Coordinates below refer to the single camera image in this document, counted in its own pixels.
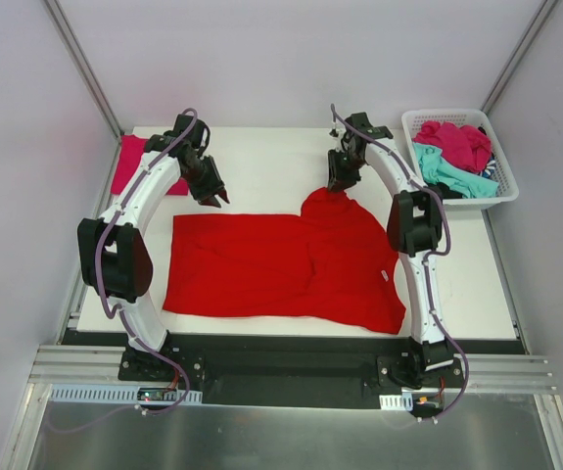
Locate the magenta t shirt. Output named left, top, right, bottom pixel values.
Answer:
left=110, top=134, right=190, bottom=197
left=412, top=120, right=492, bottom=173

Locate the white plastic basket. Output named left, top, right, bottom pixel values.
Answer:
left=401, top=108, right=519, bottom=211

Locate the red t shirt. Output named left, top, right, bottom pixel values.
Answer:
left=163, top=188, right=406, bottom=334

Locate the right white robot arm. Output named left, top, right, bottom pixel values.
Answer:
left=327, top=111, right=454, bottom=390

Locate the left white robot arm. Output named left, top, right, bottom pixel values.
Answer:
left=77, top=108, right=229, bottom=381

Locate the black garment in basket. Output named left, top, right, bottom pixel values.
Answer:
left=428, top=182, right=464, bottom=200

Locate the crumpled magenta t shirt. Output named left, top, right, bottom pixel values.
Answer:
left=412, top=120, right=492, bottom=173

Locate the teal t shirt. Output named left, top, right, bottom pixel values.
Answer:
left=413, top=142, right=498, bottom=199

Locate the striped garment in basket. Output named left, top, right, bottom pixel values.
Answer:
left=478, top=153, right=497, bottom=179

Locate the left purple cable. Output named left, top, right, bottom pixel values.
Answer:
left=45, top=107, right=199, bottom=435

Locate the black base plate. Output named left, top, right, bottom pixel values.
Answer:
left=63, top=331, right=462, bottom=409

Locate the left aluminium frame post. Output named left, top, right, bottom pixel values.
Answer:
left=41, top=0, right=124, bottom=141

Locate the aluminium frame post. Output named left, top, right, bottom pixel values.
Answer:
left=481, top=0, right=562, bottom=118
left=41, top=0, right=124, bottom=141

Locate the aluminium rail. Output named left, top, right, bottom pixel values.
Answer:
left=28, top=345, right=124, bottom=385

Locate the right white cable duct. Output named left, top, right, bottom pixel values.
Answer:
left=379, top=393, right=413, bottom=412

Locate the white cable duct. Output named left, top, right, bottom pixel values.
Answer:
left=379, top=393, right=413, bottom=412
left=50, top=384, right=203, bottom=406

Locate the left white cable duct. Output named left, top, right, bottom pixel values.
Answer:
left=50, top=384, right=203, bottom=406

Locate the right aluminium frame post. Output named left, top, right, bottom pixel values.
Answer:
left=481, top=0, right=562, bottom=118

